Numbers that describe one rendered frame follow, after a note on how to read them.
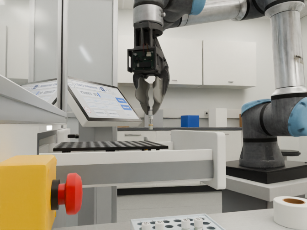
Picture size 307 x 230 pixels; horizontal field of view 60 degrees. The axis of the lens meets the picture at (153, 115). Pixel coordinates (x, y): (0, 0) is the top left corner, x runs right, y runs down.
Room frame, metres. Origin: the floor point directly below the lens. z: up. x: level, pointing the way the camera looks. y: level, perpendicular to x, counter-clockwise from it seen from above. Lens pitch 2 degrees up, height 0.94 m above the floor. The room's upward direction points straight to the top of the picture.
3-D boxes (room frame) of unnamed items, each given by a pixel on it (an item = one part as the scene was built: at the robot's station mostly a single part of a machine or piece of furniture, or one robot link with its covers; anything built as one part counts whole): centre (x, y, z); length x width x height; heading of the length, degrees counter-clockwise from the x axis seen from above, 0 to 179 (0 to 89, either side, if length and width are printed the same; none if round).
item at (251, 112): (0.96, -0.38, 0.96); 0.13 x 0.12 x 0.14; 25
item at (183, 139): (0.65, -0.10, 0.87); 0.29 x 0.02 x 0.11; 14
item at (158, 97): (0.64, -0.01, 1.01); 0.06 x 0.03 x 0.09; 162
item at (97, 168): (0.60, 0.11, 0.86); 0.40 x 0.26 x 0.06; 104
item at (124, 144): (0.60, 0.10, 0.87); 0.22 x 0.18 x 0.06; 104
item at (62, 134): (0.88, 0.29, 0.87); 0.29 x 0.02 x 0.11; 14
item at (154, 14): (0.65, 0.01, 1.20); 0.08 x 0.08 x 0.05
